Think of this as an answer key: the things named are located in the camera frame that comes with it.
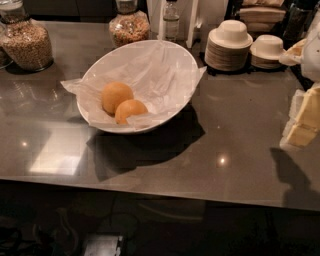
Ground orange fruit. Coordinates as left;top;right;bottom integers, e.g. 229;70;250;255
101;82;134;115
115;99;148;124

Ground clear glass bottle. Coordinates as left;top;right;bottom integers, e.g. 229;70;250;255
162;0;180;41

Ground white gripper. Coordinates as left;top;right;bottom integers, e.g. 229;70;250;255
279;22;320;148

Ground large stack paper bowls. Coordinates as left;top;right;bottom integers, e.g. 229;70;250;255
204;20;253;72

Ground orange fruit front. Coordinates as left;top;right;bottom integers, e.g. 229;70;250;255
115;99;148;124

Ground white paper liner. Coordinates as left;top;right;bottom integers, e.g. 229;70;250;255
60;40;208;130

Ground small stack paper bowls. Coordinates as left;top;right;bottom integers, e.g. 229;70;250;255
250;34;284;69

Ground glass jar with mixed cereal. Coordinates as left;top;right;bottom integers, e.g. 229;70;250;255
109;0;150;47

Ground glass jar at left edge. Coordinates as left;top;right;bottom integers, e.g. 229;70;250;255
0;24;12;69

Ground glass jar with grains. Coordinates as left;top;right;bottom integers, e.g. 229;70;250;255
0;0;53;72

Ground white bowl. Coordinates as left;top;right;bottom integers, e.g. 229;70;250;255
76;39;200;135

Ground white stand frame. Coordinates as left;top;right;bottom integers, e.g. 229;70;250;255
146;0;230;50

